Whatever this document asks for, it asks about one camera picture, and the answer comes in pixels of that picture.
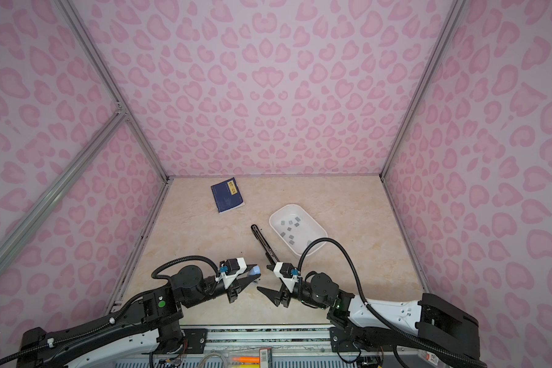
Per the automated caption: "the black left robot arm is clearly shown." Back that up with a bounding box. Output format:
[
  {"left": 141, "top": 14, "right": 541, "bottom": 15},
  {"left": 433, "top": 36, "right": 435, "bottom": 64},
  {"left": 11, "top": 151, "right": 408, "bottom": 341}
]
[{"left": 16, "top": 255, "right": 260, "bottom": 367}]

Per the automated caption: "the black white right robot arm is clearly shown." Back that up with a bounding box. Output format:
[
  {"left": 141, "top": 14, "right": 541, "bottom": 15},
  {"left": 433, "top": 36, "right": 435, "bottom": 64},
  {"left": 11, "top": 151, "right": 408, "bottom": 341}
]
[{"left": 259, "top": 273, "right": 485, "bottom": 367}]

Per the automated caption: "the white plastic tray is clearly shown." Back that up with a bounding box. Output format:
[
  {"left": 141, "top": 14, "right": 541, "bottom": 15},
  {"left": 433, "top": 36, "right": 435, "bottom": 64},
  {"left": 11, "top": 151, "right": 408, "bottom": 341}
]
[{"left": 268, "top": 204, "right": 328, "bottom": 257}]

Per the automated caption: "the orange marker pen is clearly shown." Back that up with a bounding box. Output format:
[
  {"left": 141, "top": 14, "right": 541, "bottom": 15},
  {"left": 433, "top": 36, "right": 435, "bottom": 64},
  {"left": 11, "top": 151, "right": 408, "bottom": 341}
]
[{"left": 232, "top": 357, "right": 261, "bottom": 364}]

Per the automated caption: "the blue book yellow label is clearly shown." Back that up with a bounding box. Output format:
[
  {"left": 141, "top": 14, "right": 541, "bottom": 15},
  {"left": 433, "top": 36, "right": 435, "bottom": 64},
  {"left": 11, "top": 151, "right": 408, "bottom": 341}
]
[{"left": 211, "top": 177, "right": 245, "bottom": 213}]

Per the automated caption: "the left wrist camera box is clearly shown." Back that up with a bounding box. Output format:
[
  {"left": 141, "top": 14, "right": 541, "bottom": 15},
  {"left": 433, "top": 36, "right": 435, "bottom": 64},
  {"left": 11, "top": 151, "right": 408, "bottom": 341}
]
[{"left": 216, "top": 258, "right": 248, "bottom": 290}]

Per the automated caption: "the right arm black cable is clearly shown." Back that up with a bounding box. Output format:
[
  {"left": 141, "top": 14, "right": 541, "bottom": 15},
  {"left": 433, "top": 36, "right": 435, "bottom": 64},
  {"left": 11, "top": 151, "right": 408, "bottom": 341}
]
[{"left": 297, "top": 237, "right": 369, "bottom": 305}]

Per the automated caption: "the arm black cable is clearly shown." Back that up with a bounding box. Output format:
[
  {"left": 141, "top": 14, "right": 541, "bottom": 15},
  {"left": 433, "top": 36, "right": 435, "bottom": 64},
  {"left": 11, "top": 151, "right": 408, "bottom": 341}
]
[
  {"left": 150, "top": 255, "right": 219, "bottom": 281},
  {"left": 297, "top": 237, "right": 369, "bottom": 305}
]

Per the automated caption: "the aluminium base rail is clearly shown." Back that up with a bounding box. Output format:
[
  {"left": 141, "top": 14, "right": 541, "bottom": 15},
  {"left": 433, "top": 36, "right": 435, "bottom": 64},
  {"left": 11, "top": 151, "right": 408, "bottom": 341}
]
[{"left": 68, "top": 324, "right": 470, "bottom": 368}]

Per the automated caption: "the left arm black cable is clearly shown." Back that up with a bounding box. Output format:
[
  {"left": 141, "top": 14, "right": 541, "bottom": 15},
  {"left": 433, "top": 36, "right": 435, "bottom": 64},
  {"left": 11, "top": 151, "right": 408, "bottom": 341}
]
[{"left": 150, "top": 255, "right": 219, "bottom": 281}]

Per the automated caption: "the aluminium diagonal frame bar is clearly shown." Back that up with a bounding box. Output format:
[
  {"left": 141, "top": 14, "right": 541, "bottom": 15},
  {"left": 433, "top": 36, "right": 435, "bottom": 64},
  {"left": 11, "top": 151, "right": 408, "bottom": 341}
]
[{"left": 0, "top": 109, "right": 126, "bottom": 277}]

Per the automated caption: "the aluminium frame corner post left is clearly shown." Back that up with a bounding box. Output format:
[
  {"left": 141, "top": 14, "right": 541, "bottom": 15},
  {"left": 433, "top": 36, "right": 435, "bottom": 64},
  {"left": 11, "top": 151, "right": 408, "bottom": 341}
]
[{"left": 54, "top": 0, "right": 170, "bottom": 183}]

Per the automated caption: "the aluminium frame corner post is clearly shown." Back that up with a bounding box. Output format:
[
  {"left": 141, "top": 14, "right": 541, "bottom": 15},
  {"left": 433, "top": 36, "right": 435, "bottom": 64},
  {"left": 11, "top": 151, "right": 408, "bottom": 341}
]
[
  {"left": 380, "top": 0, "right": 469, "bottom": 183},
  {"left": 54, "top": 0, "right": 170, "bottom": 183}
]

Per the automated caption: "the aluminium frame corner post right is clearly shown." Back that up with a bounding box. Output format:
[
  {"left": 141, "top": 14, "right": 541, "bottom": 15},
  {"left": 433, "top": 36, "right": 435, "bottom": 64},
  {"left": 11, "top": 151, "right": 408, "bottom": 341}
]
[{"left": 380, "top": 0, "right": 469, "bottom": 183}]

